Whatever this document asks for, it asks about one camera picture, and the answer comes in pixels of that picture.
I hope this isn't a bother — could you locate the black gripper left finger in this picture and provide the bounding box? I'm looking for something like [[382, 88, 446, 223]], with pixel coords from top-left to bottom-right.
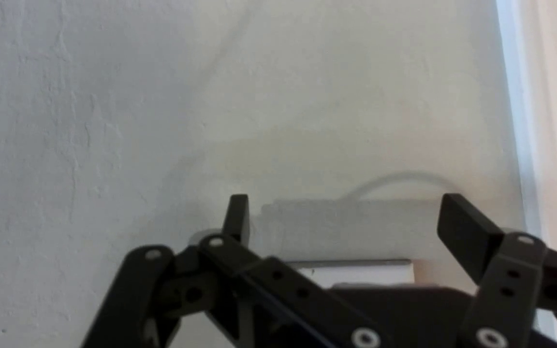
[[80, 190, 393, 348]]

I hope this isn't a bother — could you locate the white door frame trim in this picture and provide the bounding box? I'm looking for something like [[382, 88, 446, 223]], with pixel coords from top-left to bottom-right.
[[494, 0, 557, 348]]

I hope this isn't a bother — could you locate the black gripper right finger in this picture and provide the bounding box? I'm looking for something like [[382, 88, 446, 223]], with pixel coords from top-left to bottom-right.
[[436, 190, 557, 348]]

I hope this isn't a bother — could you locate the white light switch plate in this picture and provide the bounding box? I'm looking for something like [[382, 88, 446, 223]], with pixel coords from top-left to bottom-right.
[[289, 256, 419, 289]]

